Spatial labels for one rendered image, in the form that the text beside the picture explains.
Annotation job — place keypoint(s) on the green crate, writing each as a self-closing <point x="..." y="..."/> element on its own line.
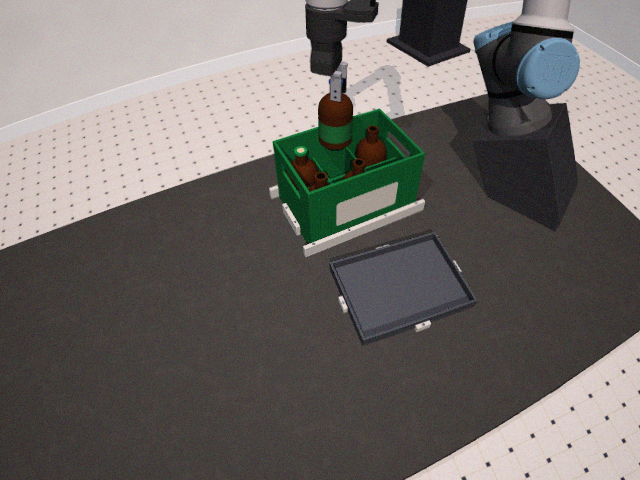
<point x="352" y="201"/>

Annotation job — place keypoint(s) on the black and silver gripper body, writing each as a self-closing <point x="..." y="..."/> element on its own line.
<point x="325" y="29"/>

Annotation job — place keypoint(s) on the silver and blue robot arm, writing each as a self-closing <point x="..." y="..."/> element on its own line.
<point x="539" y="62"/>

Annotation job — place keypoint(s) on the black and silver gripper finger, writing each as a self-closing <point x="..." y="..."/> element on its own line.
<point x="336" y="86"/>
<point x="343" y="68"/>

